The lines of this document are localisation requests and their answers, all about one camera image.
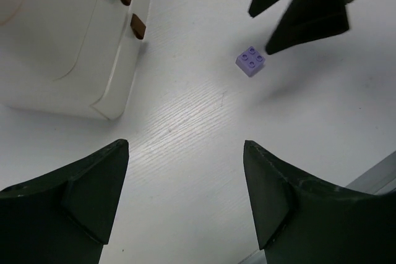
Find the purple lego with studs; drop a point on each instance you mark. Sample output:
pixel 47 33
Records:
pixel 250 61

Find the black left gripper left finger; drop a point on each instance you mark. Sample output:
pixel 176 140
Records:
pixel 66 215

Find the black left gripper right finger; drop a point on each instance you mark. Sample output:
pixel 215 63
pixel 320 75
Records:
pixel 300 218

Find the white three-drawer cabinet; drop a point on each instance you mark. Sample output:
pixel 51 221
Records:
pixel 72 57

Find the brown bottom drawer handle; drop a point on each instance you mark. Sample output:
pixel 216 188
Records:
pixel 138 27

